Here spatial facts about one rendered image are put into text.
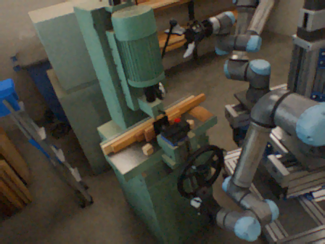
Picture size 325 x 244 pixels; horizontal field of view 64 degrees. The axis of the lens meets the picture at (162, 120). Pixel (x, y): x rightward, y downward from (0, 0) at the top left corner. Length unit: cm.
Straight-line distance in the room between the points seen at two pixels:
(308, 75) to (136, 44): 81
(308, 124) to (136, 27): 69
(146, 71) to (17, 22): 240
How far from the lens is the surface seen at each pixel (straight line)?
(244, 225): 95
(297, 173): 137
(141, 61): 112
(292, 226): 185
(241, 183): 104
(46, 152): 197
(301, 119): 82
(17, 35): 340
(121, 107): 146
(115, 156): 130
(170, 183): 145
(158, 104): 128
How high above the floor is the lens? 175
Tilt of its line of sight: 36 degrees down
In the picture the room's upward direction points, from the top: 12 degrees counter-clockwise
